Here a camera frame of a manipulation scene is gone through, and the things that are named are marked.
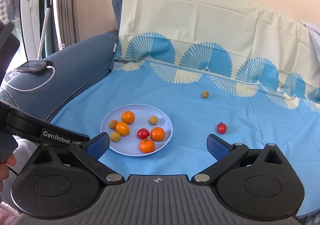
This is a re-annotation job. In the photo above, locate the red cherry tomato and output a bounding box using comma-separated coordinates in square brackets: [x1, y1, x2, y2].
[216, 122, 227, 134]

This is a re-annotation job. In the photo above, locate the brown longan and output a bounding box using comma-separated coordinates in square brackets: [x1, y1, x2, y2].
[201, 91, 209, 98]

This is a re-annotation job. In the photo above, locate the smartphone on sofa arm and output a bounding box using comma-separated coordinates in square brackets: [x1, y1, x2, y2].
[15, 61, 53, 74]

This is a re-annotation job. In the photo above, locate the person's left hand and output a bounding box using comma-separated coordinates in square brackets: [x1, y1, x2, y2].
[0, 153, 16, 205]

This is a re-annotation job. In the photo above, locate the brown longan plate lower left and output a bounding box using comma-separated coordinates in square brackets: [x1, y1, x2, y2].
[110, 131, 121, 142]

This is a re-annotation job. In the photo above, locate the brown longan plate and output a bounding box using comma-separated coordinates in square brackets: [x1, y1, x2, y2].
[110, 131, 121, 142]
[149, 116, 158, 125]
[108, 119, 118, 130]

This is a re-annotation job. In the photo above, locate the orange left of plate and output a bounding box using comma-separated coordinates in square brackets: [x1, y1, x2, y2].
[115, 122, 130, 136]

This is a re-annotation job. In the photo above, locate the orange of plate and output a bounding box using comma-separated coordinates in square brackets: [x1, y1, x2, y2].
[139, 138, 155, 153]
[115, 122, 130, 136]
[121, 111, 135, 124]
[150, 127, 166, 142]

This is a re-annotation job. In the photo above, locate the light blue plate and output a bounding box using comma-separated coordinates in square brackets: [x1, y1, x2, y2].
[100, 104, 173, 157]

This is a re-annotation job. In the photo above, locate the orange top of plate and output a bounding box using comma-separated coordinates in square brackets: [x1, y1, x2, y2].
[121, 111, 135, 124]

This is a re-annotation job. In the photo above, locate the red tomato on plate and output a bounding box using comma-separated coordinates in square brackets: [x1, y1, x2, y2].
[137, 128, 150, 139]

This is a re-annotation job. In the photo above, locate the orange front of plate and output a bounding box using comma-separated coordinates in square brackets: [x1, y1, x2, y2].
[139, 138, 155, 153]

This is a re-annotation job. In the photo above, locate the orange right of plate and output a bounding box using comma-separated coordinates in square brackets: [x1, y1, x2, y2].
[150, 127, 166, 142]

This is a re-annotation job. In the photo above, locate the brown longan plate top right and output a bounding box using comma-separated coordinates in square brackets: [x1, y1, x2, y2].
[149, 116, 158, 125]

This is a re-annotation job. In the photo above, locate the dark blue sofa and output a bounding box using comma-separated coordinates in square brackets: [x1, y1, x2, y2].
[0, 0, 125, 122]

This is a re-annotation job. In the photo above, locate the grey curtain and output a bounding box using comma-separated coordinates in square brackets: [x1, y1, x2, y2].
[52, 0, 79, 50]

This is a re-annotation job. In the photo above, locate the light patterned cloth on backrest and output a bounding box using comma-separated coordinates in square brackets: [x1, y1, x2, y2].
[299, 22, 319, 60]

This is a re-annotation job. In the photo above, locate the white charging cable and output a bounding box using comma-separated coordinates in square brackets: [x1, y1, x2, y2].
[4, 65, 55, 92]

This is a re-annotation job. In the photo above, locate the white window frame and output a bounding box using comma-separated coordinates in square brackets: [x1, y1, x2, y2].
[20, 0, 40, 60]

